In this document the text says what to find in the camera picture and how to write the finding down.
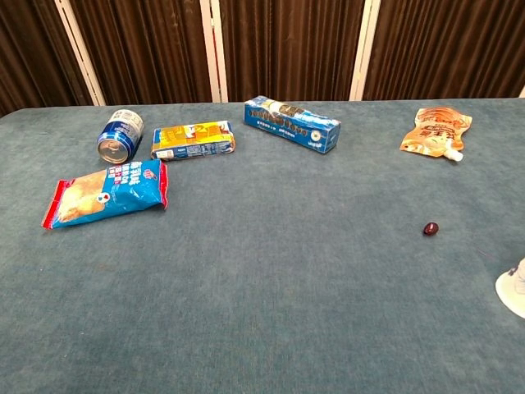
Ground yellow biscuit packet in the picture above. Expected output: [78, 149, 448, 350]
[150, 120, 237, 161]

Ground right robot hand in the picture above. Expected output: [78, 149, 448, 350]
[509, 258, 525, 295]

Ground white partition frame post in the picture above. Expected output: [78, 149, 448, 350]
[199, 0, 229, 103]
[54, 0, 107, 107]
[348, 0, 383, 102]

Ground brown pleated curtain panel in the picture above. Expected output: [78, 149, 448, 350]
[219, 0, 365, 103]
[69, 0, 213, 106]
[0, 0, 94, 117]
[363, 0, 525, 101]

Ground blue and white drink can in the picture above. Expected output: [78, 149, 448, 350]
[96, 108, 145, 164]

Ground orange spouted drink pouch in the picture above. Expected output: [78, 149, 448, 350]
[399, 107, 473, 163]

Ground long blue cardboard box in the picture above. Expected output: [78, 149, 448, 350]
[243, 95, 342, 154]

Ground blue snack bag red edges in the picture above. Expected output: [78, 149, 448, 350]
[41, 158, 169, 230]

